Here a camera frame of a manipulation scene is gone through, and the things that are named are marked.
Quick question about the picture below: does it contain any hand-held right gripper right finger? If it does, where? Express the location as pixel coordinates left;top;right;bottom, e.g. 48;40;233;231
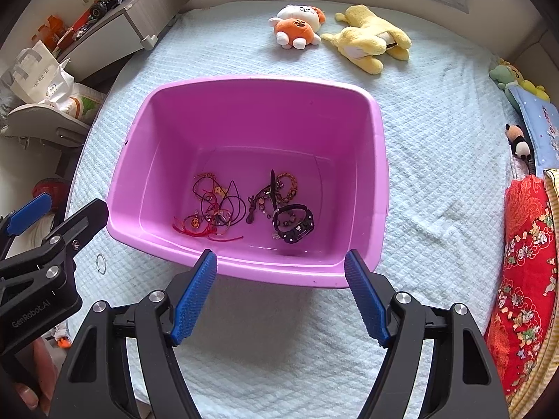
344;250;509;419

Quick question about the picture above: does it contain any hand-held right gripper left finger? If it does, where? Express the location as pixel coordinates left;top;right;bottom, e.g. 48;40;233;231
55;249;218;419

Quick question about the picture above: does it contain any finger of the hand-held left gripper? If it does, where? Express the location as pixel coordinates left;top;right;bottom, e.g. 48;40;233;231
0;199;109;281
0;194;53;258

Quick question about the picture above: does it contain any red cord multicolour bracelet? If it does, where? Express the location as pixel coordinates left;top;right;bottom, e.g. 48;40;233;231
172;216;245;243

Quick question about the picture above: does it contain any black cord pendant necklace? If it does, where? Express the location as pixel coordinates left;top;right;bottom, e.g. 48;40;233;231
193;177;246;228

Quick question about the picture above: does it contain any black wristwatch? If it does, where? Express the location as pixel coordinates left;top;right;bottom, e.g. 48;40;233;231
270;169;315;244

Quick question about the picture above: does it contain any grey beaded bracelet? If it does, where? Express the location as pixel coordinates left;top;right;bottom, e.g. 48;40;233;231
253;185;284;216

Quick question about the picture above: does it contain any yellow braided bracelet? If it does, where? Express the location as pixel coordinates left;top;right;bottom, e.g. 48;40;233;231
275;174;300;204

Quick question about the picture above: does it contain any purple plastic bin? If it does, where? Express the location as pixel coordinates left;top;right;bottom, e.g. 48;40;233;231
106;75;389;289

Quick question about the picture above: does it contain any person's left hand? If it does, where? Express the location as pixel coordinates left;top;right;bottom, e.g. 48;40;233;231
13;338;59;416

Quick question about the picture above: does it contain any red basket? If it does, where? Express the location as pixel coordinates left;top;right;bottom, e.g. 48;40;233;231
32;177;68;199

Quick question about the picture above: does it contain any grey chair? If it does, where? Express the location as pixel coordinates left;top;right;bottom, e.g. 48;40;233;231
0;102;92;149

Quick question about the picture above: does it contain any white printed plastic bag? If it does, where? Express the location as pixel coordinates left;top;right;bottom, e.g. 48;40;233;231
41;59;108;125

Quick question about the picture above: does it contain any white paper bag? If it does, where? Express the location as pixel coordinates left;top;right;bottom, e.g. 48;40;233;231
9;39;59;105

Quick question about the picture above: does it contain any light blue bed blanket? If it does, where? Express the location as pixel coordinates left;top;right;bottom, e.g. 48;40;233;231
65;0;525;419

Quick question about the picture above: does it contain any red floral pillow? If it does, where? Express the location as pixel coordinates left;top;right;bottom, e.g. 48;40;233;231
484;175;559;398

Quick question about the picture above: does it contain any grey shelf cabinet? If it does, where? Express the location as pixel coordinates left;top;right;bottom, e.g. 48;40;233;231
57;0;193;83

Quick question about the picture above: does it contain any yellow folded blanket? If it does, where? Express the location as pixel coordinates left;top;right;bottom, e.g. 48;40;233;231
507;168;559;419

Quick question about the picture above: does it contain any panda plush toy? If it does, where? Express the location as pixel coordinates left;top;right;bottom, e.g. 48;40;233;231
504;123;533;160

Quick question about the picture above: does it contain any black toy car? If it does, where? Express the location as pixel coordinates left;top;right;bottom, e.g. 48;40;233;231
89;0;129;20

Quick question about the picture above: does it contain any blue pillow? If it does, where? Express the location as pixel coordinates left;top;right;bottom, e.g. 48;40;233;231
509;85;559;171

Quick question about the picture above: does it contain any yellow plush toy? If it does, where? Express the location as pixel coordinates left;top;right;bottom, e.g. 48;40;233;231
321;4;412;75

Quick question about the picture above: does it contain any green plush toy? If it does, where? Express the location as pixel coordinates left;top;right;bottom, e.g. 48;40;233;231
488;59;551;103

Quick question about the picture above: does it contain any white orange plush toy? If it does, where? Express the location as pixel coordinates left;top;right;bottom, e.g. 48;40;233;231
268;3;327;51

